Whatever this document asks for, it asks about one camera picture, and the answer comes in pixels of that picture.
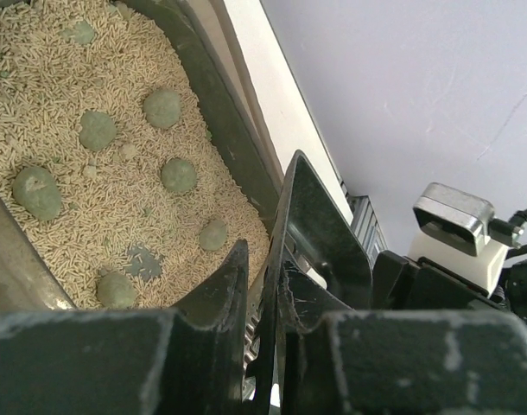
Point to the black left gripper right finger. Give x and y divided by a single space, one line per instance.
343 361

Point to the green litter clump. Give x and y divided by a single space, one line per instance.
213 236
35 189
162 108
178 175
116 291
82 33
97 130

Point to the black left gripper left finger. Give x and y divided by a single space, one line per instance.
186 359

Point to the black slotted litter scoop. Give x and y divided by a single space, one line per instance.
315 270

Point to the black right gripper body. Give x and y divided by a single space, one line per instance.
399 283

